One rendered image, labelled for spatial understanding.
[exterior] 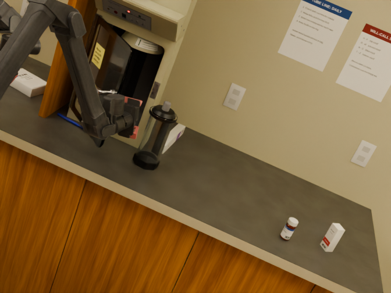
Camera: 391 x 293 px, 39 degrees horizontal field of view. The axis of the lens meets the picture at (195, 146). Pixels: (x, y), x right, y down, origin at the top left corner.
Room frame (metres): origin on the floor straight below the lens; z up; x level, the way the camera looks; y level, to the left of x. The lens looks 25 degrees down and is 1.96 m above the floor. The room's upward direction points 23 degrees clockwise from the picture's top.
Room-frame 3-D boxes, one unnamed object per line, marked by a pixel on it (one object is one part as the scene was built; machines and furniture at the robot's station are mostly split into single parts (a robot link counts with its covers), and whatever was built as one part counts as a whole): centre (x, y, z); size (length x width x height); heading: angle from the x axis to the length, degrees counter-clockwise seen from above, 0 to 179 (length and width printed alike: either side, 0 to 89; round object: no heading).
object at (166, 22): (1.90, 0.37, 1.46); 0.32 x 0.11 x 0.10; 86
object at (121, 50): (1.84, 0.42, 1.19); 0.30 x 0.01 x 0.40; 42
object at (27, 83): (2.08, 0.76, 0.96); 0.16 x 0.12 x 0.04; 75
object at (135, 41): (2.06, 0.34, 1.34); 0.18 x 0.18 x 0.05
